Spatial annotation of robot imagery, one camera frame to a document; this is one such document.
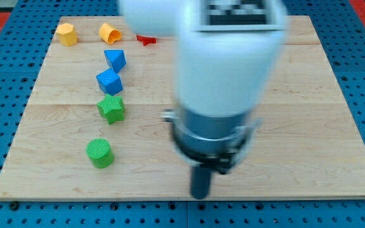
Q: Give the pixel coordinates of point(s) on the blue triangular prism block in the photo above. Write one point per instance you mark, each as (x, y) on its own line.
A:
(115, 59)

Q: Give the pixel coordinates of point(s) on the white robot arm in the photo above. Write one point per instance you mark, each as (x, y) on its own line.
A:
(225, 51)

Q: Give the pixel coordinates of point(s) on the blue cube block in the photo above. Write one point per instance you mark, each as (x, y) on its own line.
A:
(109, 82)

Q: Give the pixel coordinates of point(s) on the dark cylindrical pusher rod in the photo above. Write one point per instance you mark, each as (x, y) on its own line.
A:
(201, 178)

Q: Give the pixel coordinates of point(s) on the green star block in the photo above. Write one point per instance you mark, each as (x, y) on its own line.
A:
(112, 108)

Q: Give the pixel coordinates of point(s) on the green cylinder block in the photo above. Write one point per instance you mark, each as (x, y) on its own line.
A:
(100, 153)

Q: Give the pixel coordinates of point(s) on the orange-yellow heart block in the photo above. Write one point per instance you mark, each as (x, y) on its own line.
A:
(109, 33)

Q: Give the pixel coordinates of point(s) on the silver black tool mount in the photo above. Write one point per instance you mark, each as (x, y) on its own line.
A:
(217, 143)

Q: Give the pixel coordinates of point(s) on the red star block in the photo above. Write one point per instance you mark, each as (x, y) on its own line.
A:
(146, 40)

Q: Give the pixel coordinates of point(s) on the wooden board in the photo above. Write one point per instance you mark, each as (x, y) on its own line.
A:
(99, 126)

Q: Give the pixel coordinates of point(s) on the yellow hexagon block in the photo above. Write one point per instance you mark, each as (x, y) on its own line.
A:
(67, 34)

